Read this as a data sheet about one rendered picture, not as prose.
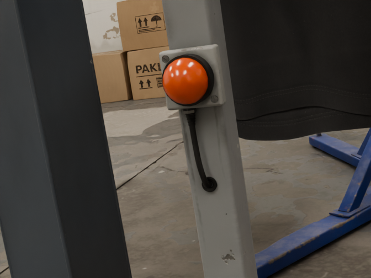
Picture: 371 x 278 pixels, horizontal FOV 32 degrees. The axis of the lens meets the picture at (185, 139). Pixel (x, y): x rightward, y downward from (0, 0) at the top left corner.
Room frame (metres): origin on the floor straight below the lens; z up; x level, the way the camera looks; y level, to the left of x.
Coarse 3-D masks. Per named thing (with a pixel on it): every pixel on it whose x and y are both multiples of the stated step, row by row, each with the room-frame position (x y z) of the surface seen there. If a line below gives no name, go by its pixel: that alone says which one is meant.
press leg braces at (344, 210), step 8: (368, 136) 2.28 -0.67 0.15; (368, 144) 1.89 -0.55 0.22; (360, 152) 2.36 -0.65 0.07; (368, 152) 1.87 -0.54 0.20; (360, 160) 1.87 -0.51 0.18; (368, 160) 1.85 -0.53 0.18; (360, 168) 1.85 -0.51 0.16; (368, 168) 1.83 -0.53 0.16; (360, 176) 1.83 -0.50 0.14; (368, 176) 1.83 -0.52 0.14; (352, 184) 1.82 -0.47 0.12; (360, 184) 1.81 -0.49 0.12; (368, 184) 1.83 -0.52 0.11; (352, 192) 1.80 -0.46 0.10; (360, 192) 1.80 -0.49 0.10; (344, 200) 1.80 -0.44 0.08; (352, 200) 1.78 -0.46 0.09; (360, 200) 1.80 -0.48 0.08; (344, 208) 1.78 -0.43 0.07; (352, 208) 1.77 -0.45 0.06; (360, 208) 1.78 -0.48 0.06; (344, 216) 1.75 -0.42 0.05
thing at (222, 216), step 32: (192, 0) 0.53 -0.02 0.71; (192, 32) 0.53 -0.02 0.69; (160, 64) 0.53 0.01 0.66; (224, 64) 0.55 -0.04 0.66; (224, 96) 0.52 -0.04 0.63; (224, 128) 0.53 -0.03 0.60; (192, 160) 0.54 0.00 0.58; (224, 160) 0.53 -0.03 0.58; (192, 192) 0.54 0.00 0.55; (224, 192) 0.53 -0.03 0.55; (224, 224) 0.53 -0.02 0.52; (224, 256) 0.54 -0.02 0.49
